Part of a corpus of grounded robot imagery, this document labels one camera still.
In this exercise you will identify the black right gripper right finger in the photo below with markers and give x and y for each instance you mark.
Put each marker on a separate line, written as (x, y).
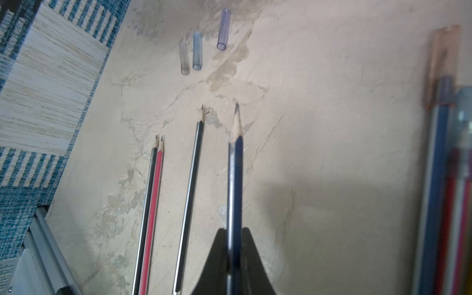
(254, 278)

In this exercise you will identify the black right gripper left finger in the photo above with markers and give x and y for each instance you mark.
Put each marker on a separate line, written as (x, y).
(214, 274)

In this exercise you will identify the blue pencil pink cap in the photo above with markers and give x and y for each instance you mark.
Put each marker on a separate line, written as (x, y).
(234, 206)

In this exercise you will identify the red striped pencil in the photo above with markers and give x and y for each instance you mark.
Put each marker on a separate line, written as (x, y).
(151, 217)

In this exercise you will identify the black striped pencil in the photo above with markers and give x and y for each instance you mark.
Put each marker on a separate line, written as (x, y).
(145, 217)
(187, 216)

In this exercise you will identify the red pencil blue cap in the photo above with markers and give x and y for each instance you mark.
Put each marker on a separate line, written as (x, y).
(458, 184)

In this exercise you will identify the blue clear pencil cap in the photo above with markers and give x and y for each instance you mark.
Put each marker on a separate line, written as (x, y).
(197, 51)

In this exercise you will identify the purple clear pencil cap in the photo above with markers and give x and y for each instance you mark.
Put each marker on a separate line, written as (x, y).
(224, 29)

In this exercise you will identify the blue pencil orange cap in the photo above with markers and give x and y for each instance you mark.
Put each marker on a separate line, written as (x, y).
(439, 91)

